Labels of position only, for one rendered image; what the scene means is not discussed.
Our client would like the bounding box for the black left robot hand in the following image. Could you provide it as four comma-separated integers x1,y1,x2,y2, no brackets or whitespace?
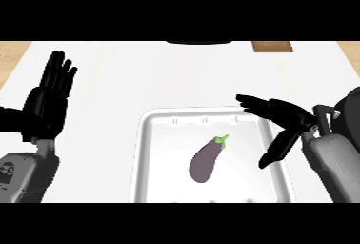
0,50,78,143

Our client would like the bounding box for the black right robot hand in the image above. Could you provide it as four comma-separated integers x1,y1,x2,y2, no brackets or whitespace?
235,93,319,170

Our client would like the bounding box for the brown wooden board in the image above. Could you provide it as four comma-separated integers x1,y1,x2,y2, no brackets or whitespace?
251,40,295,53

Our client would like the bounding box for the black pot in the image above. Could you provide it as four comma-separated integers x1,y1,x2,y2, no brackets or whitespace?
166,40,235,46

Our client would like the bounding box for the purple eggplant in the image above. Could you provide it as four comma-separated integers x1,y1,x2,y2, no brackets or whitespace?
188,133,230,184

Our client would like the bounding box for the white rectangular tray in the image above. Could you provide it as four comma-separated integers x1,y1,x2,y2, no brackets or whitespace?
129,106,298,204

